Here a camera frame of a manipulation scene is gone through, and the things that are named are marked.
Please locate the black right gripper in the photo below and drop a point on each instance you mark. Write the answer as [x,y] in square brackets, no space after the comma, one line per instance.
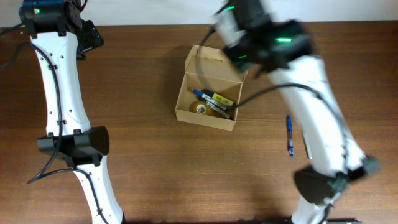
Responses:
[241,61]

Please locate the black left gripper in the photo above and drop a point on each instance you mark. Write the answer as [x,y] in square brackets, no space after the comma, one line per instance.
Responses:
[92,38]

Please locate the brown cardboard box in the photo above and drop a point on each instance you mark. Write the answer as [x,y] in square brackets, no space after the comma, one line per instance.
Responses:
[209,69]

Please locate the yellow highlighter marker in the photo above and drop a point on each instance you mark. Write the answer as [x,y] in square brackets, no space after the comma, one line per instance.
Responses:
[221,99]

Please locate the blue white marker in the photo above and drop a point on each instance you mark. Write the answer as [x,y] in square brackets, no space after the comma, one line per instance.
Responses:
[209,99]

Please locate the black white marker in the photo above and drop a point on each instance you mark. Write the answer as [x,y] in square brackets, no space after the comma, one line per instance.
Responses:
[218,110]

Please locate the yellow tape roll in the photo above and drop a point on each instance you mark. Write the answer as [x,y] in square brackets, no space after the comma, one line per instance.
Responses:
[200,107]

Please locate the blue ballpoint pen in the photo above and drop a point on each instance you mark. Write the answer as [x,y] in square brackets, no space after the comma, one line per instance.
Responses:
[290,147]

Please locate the black fine marker pen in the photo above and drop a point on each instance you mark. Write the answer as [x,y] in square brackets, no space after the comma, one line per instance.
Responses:
[307,146]

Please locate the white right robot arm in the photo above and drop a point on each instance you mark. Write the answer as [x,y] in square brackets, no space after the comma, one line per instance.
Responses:
[286,54]

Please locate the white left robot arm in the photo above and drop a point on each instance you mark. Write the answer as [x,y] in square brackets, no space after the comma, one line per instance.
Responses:
[60,38]

